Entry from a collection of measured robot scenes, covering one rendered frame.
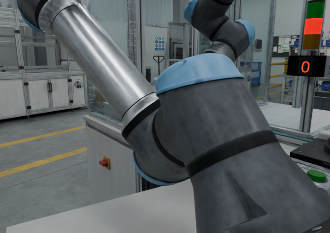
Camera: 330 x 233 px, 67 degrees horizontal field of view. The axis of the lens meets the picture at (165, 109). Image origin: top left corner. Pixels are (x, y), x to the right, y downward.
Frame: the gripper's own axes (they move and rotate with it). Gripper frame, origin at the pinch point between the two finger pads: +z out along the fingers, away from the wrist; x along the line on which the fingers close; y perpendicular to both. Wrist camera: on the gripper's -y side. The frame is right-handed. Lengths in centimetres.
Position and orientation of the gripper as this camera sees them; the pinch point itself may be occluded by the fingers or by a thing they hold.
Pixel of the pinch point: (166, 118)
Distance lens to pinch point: 54.8
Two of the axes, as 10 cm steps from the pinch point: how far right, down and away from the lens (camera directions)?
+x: -3.7, -7.1, -6.0
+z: -6.6, 6.6, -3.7
